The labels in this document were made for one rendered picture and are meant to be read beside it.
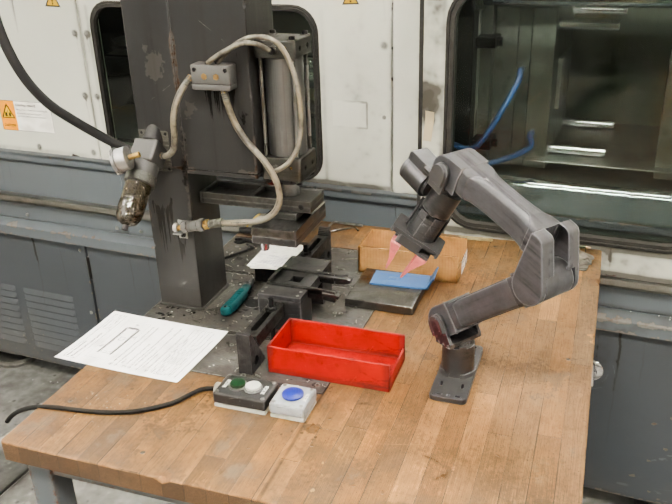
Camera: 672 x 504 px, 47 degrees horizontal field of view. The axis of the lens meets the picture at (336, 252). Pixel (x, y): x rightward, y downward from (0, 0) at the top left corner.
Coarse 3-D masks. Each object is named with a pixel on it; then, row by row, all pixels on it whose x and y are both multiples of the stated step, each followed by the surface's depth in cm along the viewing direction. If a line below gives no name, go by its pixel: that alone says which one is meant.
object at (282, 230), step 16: (208, 192) 169; (224, 192) 172; (240, 192) 172; (256, 192) 168; (272, 192) 171; (288, 192) 165; (304, 192) 167; (320, 192) 167; (272, 208) 165; (288, 208) 164; (304, 208) 162; (320, 208) 170; (272, 224) 162; (288, 224) 161; (304, 224) 162; (256, 240) 162; (272, 240) 160; (288, 240) 159
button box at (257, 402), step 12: (216, 384) 147; (228, 384) 146; (264, 384) 145; (276, 384) 146; (216, 396) 144; (228, 396) 143; (240, 396) 142; (252, 396) 142; (264, 396) 142; (24, 408) 147; (36, 408) 146; (48, 408) 145; (60, 408) 144; (72, 408) 144; (84, 408) 144; (144, 408) 143; (156, 408) 144; (228, 408) 144; (240, 408) 143; (252, 408) 142; (264, 408) 141
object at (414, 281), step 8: (376, 272) 189; (384, 272) 189; (392, 272) 189; (376, 280) 185; (384, 280) 185; (392, 280) 185; (400, 280) 185; (408, 280) 184; (416, 280) 184; (424, 280) 184; (432, 280) 179; (416, 288) 181; (424, 288) 180
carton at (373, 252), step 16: (368, 240) 199; (384, 240) 202; (448, 240) 196; (464, 240) 195; (368, 256) 192; (384, 256) 191; (400, 256) 190; (432, 256) 187; (448, 256) 185; (464, 256) 194; (416, 272) 190; (432, 272) 188; (448, 272) 187
